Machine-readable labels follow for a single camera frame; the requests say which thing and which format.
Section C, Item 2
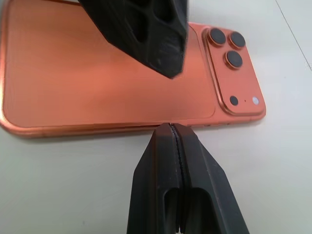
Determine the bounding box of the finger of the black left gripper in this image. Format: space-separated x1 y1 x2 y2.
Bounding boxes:
77 0 189 79

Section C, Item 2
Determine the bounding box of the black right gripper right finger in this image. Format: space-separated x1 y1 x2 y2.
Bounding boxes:
173 123 251 234

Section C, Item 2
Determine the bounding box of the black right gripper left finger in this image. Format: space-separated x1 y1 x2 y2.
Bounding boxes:
126 122 183 234

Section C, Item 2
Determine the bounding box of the orange smartphone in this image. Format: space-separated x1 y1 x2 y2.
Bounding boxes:
0 0 267 140

